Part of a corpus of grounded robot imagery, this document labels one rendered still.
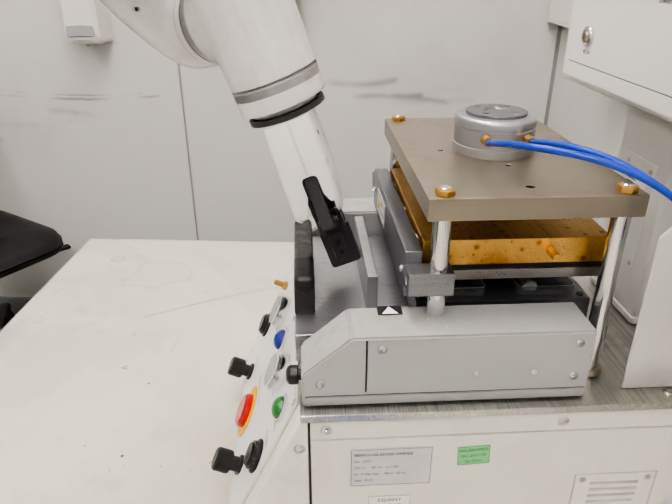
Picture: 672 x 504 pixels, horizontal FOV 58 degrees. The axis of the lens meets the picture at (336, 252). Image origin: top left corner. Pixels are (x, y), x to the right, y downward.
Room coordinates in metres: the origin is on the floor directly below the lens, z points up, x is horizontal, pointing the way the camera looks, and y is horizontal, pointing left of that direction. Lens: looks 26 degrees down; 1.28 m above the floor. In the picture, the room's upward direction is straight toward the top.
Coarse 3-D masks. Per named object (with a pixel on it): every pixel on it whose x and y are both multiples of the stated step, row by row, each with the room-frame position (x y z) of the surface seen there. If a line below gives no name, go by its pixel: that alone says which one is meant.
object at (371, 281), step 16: (320, 240) 0.67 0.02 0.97; (368, 240) 0.58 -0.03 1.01; (384, 240) 0.67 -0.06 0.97; (320, 256) 0.63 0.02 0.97; (368, 256) 0.54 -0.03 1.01; (384, 256) 0.63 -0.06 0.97; (320, 272) 0.59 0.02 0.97; (336, 272) 0.59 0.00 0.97; (352, 272) 0.59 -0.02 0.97; (368, 272) 0.51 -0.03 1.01; (384, 272) 0.59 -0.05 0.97; (320, 288) 0.55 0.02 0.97; (336, 288) 0.55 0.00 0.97; (352, 288) 0.55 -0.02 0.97; (368, 288) 0.50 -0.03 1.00; (384, 288) 0.55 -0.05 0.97; (320, 304) 0.52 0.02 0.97; (336, 304) 0.52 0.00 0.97; (352, 304) 0.52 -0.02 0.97; (368, 304) 0.50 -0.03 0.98; (384, 304) 0.52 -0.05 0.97; (400, 304) 0.52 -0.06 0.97; (304, 320) 0.49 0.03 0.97; (320, 320) 0.49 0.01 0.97; (304, 336) 0.46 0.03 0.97
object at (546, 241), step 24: (408, 192) 0.60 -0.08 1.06; (408, 216) 0.55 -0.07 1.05; (456, 240) 0.48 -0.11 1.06; (480, 240) 0.48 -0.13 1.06; (504, 240) 0.48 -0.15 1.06; (528, 240) 0.48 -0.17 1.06; (552, 240) 0.48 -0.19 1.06; (576, 240) 0.48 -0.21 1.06; (600, 240) 0.49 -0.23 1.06; (456, 264) 0.48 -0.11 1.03; (480, 264) 0.48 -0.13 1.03; (504, 264) 0.48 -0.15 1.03; (528, 264) 0.49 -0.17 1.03; (552, 264) 0.49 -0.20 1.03; (576, 264) 0.49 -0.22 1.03
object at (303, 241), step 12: (300, 228) 0.62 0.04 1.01; (300, 240) 0.58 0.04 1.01; (312, 240) 0.59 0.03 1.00; (300, 252) 0.55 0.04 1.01; (312, 252) 0.56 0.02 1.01; (300, 264) 0.53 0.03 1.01; (312, 264) 0.53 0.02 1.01; (300, 276) 0.50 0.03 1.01; (312, 276) 0.51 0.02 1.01; (300, 288) 0.50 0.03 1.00; (312, 288) 0.50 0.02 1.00; (300, 300) 0.50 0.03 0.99; (312, 300) 0.50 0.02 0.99; (300, 312) 0.50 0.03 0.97; (312, 312) 0.50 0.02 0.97
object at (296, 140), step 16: (320, 96) 0.56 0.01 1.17; (304, 112) 0.54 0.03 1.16; (272, 128) 0.53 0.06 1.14; (288, 128) 0.53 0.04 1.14; (304, 128) 0.53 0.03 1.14; (320, 128) 0.56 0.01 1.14; (272, 144) 0.53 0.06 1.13; (288, 144) 0.52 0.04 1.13; (304, 144) 0.53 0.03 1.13; (320, 144) 0.53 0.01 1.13; (288, 160) 0.52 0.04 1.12; (304, 160) 0.52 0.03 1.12; (320, 160) 0.53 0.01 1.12; (288, 176) 0.52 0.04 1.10; (304, 176) 0.52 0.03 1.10; (320, 176) 0.52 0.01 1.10; (336, 176) 0.55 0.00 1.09; (288, 192) 0.52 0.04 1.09; (304, 192) 0.52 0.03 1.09; (336, 192) 0.53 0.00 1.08; (304, 208) 0.52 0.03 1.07
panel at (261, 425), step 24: (288, 288) 0.68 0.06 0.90; (288, 312) 0.61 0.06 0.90; (264, 336) 0.68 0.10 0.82; (288, 336) 0.56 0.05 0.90; (264, 360) 0.61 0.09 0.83; (288, 384) 0.47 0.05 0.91; (264, 408) 0.51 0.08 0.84; (288, 408) 0.44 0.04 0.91; (240, 432) 0.55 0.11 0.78; (264, 432) 0.47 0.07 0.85; (264, 456) 0.43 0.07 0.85; (240, 480) 0.46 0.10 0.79
